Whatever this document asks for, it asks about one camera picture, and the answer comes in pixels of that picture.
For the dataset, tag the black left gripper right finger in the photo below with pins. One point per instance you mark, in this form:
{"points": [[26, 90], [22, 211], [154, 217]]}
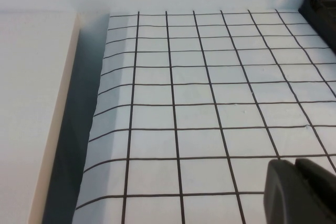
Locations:
{"points": [[315, 170]]}

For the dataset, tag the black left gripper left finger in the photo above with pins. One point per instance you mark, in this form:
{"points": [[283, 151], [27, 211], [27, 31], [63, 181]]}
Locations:
{"points": [[294, 197]]}

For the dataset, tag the white grid-patterned tablecloth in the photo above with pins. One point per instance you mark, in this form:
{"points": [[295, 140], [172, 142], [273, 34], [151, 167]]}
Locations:
{"points": [[197, 119]]}

